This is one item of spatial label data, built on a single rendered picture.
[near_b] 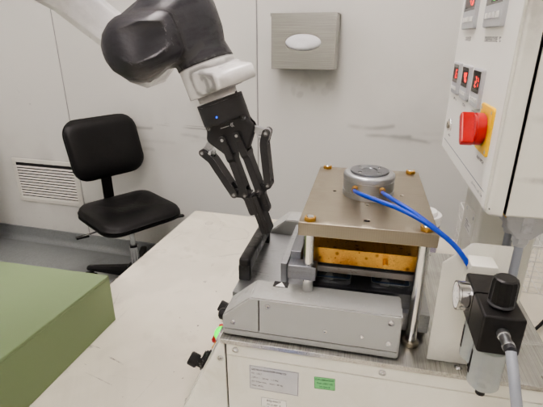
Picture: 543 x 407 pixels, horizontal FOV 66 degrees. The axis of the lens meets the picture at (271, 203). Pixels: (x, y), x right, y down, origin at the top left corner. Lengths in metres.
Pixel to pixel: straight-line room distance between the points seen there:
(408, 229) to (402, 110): 1.64
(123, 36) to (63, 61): 2.19
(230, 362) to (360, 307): 0.22
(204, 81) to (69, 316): 0.52
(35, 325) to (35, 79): 2.26
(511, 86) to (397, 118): 1.69
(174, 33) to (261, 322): 0.43
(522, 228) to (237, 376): 0.44
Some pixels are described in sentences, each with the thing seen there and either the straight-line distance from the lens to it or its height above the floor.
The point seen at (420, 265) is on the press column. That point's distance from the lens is 0.59.
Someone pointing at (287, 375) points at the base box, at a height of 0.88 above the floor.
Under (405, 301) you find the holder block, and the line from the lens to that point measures 0.66.
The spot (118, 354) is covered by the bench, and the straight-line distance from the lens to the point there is 0.94.
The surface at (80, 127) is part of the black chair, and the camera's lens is 2.43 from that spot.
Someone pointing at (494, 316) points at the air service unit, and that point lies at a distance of 0.48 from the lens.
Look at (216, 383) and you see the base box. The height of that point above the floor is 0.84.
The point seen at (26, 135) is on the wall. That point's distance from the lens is 3.15.
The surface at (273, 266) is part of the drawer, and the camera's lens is 0.74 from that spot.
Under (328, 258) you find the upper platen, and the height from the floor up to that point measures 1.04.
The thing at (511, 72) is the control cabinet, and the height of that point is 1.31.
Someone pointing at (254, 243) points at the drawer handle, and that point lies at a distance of 0.73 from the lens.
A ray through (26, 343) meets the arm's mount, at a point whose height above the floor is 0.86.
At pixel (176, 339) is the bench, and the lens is 0.95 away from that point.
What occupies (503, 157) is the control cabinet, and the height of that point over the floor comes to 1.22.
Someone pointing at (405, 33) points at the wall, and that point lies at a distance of 2.15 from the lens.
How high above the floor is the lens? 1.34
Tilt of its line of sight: 22 degrees down
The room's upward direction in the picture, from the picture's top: straight up
